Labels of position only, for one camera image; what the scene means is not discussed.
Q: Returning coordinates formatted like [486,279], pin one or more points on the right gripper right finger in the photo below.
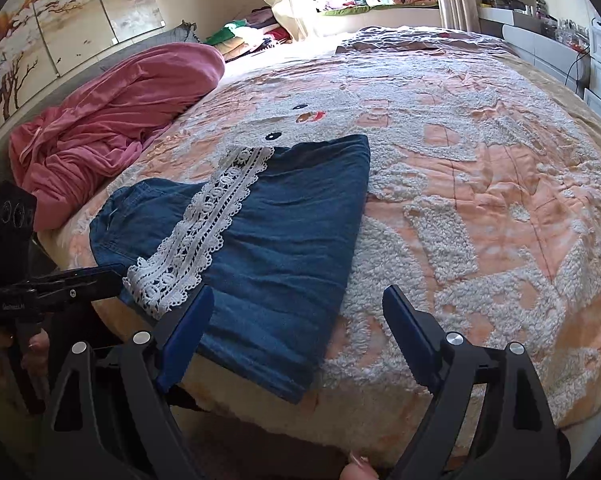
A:
[488,417]

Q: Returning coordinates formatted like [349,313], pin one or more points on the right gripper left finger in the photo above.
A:
[110,418]

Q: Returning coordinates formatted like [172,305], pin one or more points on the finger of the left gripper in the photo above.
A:
[69,287]

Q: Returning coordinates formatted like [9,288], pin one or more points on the blue denim pants lace hem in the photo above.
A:
[272,233]

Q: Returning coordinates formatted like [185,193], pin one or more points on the left hand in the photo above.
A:
[35,357]

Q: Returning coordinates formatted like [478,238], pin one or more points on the right hand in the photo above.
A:
[358,468]

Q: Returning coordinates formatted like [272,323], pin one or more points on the black rhinestone pillow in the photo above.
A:
[17,215]

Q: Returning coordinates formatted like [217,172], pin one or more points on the pink crumpled blanket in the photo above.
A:
[65,154]

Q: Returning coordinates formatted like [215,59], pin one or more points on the peach bunny bedspread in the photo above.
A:
[484,206]

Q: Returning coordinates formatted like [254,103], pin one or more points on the pile of folded clothes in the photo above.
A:
[259,30]

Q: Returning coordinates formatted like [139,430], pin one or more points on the purple-grey crumpled quilt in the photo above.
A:
[412,38]

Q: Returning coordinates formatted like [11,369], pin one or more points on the clothes on window sill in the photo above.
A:
[364,6]

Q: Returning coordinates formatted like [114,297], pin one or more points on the landscape wall painting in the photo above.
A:
[43,40]

